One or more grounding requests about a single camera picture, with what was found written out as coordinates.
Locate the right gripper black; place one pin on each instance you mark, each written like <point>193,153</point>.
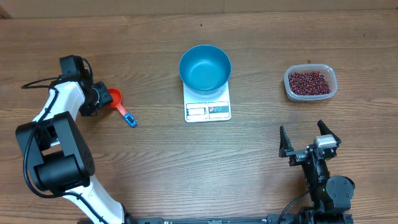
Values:
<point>304,154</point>

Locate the white digital kitchen scale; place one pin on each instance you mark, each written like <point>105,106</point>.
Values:
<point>206,108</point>

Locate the teal metal bowl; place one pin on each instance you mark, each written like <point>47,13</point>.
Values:
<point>205,69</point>

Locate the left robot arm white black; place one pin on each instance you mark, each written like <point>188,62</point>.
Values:
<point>57,162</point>

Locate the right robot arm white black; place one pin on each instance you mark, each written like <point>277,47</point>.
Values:
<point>330,195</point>

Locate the red beans in container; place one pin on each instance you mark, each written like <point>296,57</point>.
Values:
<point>308,83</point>

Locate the clear plastic container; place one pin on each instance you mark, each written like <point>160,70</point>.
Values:
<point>326,70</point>

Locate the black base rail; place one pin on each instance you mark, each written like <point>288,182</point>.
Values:
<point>270,219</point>

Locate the orange measuring scoop blue handle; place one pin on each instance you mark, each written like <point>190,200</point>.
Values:
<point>117,104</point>

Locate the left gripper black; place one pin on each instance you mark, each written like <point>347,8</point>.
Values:
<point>106,98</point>

